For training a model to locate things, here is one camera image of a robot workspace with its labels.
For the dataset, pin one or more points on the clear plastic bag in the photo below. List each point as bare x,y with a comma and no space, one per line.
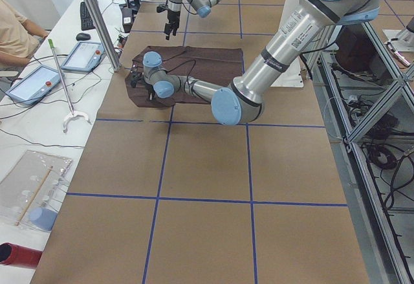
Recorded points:
36,180

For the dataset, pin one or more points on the teach pendant tablet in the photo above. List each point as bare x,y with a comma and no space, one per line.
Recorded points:
84,57
35,86

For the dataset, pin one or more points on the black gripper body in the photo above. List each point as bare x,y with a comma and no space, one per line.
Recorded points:
171,17
149,89

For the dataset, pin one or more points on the far teach pendant tablet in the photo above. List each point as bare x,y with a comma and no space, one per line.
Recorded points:
84,57

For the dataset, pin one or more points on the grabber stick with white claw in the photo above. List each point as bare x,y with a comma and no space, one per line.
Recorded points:
72,112

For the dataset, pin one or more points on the red cylinder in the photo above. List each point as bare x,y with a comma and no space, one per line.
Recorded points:
19,256

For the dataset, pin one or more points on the person in beige shirt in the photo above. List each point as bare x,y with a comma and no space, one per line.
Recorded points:
20,38

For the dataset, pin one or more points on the black keyboard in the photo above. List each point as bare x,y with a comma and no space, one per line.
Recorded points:
86,20

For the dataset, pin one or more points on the aluminium frame post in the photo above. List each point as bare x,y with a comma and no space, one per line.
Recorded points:
93,8

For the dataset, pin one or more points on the dark brown t-shirt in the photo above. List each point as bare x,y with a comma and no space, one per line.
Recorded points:
218,66

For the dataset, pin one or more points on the near teach pendant tablet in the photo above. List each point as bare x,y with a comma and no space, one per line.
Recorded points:
35,86

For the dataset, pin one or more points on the black computer mouse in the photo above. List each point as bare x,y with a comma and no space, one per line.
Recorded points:
83,36

